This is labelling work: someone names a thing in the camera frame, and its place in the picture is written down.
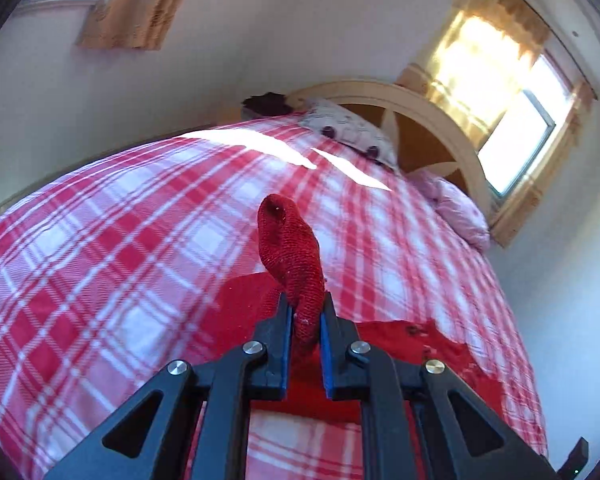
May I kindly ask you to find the yellow curtain right of headboard window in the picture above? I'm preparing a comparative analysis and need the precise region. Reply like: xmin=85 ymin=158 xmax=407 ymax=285
xmin=489 ymin=80 xmax=594 ymax=248

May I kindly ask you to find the yellow curtain of headboard window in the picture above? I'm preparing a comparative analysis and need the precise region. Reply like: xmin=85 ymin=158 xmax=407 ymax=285
xmin=396 ymin=0 xmax=550 ymax=150
xmin=489 ymin=80 xmax=594 ymax=248

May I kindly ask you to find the cream wooden headboard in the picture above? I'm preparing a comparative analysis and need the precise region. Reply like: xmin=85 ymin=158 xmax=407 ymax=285
xmin=287 ymin=79 xmax=491 ymax=216

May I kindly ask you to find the yellow side window curtain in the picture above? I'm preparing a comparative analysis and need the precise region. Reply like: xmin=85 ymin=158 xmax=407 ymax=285
xmin=78 ymin=0 xmax=183 ymax=51

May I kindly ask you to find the red white plaid bedsheet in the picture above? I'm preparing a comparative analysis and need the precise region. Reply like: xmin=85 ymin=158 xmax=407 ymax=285
xmin=0 ymin=115 xmax=547 ymax=479

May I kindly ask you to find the white patterned pillow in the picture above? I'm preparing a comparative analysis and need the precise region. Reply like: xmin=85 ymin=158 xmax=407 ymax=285
xmin=300 ymin=98 xmax=399 ymax=170

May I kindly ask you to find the pink pillow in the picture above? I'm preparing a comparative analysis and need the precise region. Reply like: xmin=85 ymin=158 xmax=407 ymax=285
xmin=407 ymin=169 xmax=491 ymax=252

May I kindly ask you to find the headboard window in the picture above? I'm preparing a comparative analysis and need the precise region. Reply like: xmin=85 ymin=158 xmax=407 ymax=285
xmin=478 ymin=55 xmax=571 ymax=202

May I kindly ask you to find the yellow curtain left of headboard window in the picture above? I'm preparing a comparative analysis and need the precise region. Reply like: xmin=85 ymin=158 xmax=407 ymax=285
xmin=396 ymin=0 xmax=550 ymax=150

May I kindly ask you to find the dark cloth beside pillow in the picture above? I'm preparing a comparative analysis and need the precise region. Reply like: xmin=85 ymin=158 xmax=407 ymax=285
xmin=240 ymin=92 xmax=294 ymax=119

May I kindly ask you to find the red knit sweater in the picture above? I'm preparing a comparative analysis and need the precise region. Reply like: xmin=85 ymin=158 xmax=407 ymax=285
xmin=202 ymin=194 xmax=504 ymax=424

